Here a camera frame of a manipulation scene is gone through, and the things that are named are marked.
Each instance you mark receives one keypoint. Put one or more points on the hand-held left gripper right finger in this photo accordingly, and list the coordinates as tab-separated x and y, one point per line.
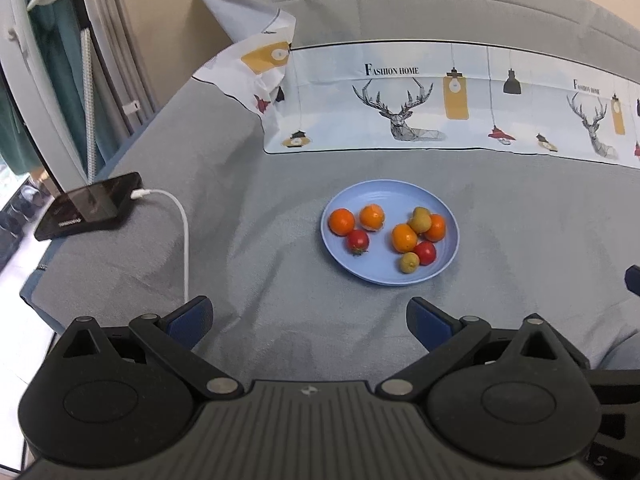
427	322

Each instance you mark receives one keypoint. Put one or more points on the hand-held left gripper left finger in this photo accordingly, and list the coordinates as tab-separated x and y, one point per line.
192	322

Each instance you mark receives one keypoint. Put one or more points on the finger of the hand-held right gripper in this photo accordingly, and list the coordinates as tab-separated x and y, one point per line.
634	280

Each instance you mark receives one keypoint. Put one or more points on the red cherry tomato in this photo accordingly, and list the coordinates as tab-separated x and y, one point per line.
358	241
425	252

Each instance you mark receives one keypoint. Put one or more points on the plastic-wrapped small orange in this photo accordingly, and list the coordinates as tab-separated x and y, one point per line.
372	216

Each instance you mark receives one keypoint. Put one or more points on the blue plate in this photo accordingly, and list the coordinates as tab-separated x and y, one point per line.
380	200

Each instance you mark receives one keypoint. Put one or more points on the grey bedsheet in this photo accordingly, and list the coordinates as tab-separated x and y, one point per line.
250	185

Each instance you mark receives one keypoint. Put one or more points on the black smartphone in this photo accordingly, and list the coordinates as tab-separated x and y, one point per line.
95	205

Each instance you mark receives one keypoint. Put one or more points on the dark shoes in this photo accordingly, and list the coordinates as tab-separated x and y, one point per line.
25	200

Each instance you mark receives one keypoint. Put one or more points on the deer-printed white pillowcase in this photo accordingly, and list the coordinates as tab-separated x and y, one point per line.
340	115

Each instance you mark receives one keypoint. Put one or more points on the teal hanging garment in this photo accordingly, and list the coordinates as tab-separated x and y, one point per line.
55	60

